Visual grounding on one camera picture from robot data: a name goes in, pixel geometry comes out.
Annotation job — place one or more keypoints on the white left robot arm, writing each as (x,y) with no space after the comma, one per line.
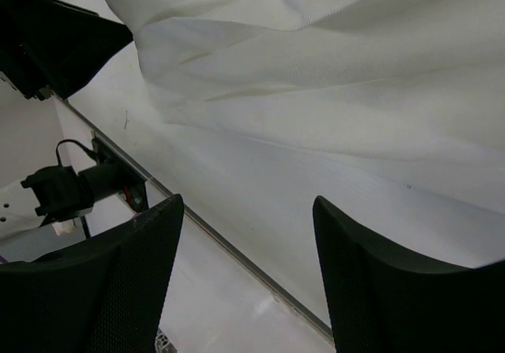
(51,48)

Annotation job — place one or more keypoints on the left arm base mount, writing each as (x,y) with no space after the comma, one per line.
(111,175)

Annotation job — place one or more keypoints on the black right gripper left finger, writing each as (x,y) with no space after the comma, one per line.
(105,294)

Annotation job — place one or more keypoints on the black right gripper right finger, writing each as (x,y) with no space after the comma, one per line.
(384,297)

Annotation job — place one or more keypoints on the white skirt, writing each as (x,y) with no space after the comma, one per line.
(402,99)

